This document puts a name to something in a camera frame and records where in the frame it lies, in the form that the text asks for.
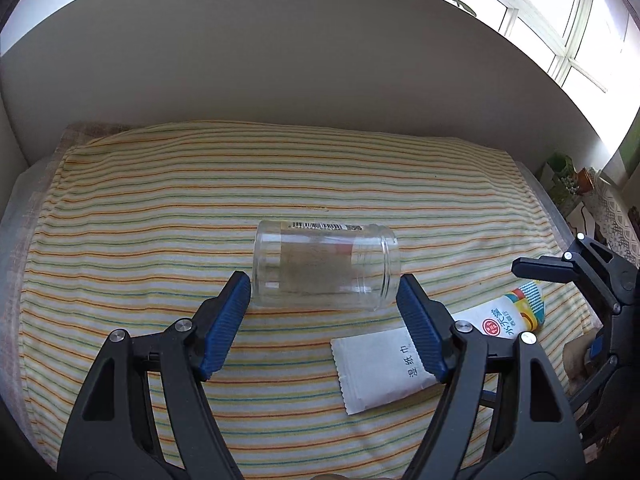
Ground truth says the white headboard panel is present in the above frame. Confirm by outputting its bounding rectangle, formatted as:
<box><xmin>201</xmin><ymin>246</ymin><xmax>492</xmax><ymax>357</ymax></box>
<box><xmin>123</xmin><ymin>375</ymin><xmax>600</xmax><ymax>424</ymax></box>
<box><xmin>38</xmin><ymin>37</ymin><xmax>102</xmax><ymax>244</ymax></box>
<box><xmin>0</xmin><ymin>0</ymin><xmax>621</xmax><ymax>171</ymax></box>

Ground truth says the green box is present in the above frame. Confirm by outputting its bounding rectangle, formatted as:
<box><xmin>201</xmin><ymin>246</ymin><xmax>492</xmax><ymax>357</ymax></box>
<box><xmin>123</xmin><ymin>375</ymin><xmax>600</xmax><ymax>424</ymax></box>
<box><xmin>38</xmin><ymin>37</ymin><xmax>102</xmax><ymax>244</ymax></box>
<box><xmin>542</xmin><ymin>152</ymin><xmax>581</xmax><ymax>209</ymax></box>

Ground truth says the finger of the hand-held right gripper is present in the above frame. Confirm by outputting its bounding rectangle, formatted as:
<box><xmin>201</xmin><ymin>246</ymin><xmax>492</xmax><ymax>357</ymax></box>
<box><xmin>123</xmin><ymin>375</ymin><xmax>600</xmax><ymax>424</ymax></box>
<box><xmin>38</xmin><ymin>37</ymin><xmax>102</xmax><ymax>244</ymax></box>
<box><xmin>511</xmin><ymin>232</ymin><xmax>640</xmax><ymax>312</ymax></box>
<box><xmin>569</xmin><ymin>304</ymin><xmax>640</xmax><ymax>442</ymax></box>

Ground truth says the grey patterned cloth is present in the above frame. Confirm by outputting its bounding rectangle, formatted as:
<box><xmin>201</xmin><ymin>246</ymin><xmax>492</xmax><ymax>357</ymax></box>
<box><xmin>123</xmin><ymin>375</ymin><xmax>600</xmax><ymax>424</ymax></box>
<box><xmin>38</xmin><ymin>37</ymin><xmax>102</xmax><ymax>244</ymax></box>
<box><xmin>585</xmin><ymin>175</ymin><xmax>640</xmax><ymax>267</ymax></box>

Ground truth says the clear glass jar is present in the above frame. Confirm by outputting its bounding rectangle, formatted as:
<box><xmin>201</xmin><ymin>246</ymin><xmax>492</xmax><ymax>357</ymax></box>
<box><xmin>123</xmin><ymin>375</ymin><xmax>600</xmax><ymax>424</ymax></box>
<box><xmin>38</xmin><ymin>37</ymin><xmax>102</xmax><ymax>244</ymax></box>
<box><xmin>252</xmin><ymin>219</ymin><xmax>401</xmax><ymax>313</ymax></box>

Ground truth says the white wet wipe packet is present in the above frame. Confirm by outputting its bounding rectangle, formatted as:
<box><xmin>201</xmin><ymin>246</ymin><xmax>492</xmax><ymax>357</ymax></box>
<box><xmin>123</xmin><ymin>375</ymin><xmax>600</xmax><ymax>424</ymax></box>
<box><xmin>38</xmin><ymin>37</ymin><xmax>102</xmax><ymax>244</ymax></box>
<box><xmin>330</xmin><ymin>329</ymin><xmax>453</xmax><ymax>416</ymax></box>

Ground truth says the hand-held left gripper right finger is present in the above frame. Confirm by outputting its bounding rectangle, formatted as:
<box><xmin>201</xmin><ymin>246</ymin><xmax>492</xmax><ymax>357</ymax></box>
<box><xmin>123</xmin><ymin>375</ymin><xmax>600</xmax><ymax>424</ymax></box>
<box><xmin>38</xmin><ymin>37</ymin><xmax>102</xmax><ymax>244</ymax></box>
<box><xmin>396</xmin><ymin>273</ymin><xmax>586</xmax><ymax>480</ymax></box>

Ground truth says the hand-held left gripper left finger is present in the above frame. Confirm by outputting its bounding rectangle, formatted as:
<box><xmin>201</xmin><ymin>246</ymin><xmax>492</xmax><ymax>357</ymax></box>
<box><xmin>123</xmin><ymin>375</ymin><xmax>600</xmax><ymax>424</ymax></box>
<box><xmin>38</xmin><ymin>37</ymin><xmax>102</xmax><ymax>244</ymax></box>
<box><xmin>57</xmin><ymin>270</ymin><xmax>252</xmax><ymax>480</ymax></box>

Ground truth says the striped blanket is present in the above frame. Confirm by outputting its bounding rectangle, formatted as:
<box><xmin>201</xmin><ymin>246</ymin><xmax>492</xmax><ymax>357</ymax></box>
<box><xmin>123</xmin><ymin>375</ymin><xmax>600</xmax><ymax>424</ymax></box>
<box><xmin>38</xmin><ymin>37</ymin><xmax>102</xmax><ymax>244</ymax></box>
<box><xmin>20</xmin><ymin>120</ymin><xmax>601</xmax><ymax>480</ymax></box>

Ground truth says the grey mattress sheet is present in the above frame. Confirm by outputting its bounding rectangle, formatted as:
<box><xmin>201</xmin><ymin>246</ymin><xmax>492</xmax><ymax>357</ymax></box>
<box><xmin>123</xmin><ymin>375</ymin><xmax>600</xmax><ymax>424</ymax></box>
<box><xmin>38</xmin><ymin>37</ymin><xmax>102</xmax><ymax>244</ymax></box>
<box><xmin>0</xmin><ymin>122</ymin><xmax>76</xmax><ymax>411</ymax></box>

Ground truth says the white printed packet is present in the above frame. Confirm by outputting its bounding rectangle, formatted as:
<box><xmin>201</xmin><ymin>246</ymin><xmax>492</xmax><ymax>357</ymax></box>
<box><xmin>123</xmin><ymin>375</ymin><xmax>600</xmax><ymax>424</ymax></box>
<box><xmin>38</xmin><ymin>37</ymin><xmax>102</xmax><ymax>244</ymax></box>
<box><xmin>450</xmin><ymin>280</ymin><xmax>546</xmax><ymax>342</ymax></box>

